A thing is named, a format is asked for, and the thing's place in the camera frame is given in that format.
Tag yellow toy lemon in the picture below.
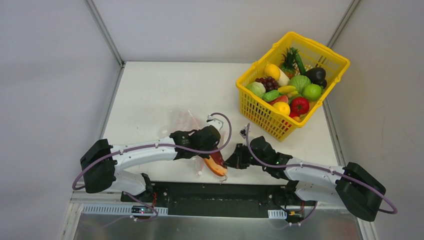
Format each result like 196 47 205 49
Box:
272 101 291 116
264 63 281 81

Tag toy steak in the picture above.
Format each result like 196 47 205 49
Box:
203 151 228 177

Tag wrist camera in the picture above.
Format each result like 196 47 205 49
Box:
206 115 224 131
239 123 250 139

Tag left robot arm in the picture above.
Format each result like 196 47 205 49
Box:
80 125 221 203

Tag clear zip top bag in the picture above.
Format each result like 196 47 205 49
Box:
157 108 227 177

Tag toy orange fruit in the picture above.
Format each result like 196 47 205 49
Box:
292 116 302 123

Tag toy banana bunch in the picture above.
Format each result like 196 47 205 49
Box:
277 85 299 99

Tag toy cucumber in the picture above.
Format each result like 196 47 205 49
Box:
290 47 306 76

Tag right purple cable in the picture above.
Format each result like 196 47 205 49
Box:
244 123 398 215

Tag toy watermelon slice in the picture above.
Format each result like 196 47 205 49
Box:
268 95 289 106

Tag yellow plastic basket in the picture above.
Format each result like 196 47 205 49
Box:
236 31 350 141

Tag white toy radish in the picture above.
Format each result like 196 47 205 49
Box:
277 69 290 87

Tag red toy tomato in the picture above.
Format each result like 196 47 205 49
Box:
290 97 310 115

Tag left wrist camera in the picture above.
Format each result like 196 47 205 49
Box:
206 115 224 131

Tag toy purple grapes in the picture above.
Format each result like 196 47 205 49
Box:
255 76 279 93

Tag green toy apple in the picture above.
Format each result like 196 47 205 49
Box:
301 84 323 102

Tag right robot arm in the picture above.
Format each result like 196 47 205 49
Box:
223 136 386 222

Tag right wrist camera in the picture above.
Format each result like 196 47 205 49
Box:
239 123 250 139

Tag toy pineapple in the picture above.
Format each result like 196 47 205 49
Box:
280 48 298 79

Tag toy eggplant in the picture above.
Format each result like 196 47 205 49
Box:
305 67 327 89

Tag small green toy vegetable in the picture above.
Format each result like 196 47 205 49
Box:
262 89 281 103

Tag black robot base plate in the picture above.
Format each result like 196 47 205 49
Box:
135 181 315 219

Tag pale green toy cabbage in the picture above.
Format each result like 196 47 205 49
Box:
246 81 266 99

